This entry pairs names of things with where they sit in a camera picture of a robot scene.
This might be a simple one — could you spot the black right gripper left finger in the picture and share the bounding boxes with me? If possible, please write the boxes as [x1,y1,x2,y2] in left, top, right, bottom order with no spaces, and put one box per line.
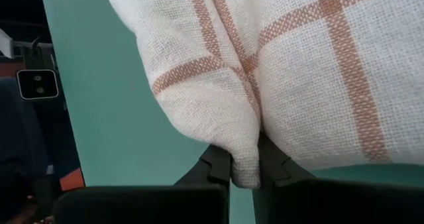
[52,144,232,224]

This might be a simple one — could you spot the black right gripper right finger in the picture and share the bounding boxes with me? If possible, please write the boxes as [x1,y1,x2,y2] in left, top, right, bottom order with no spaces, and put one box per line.
[252,133,424,224]

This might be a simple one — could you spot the white red-checked towel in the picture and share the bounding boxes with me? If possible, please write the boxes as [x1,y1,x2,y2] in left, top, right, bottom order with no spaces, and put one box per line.
[105,0,424,189]

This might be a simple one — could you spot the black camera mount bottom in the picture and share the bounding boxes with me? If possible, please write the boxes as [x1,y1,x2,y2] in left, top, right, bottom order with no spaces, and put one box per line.
[15,43,60,101]

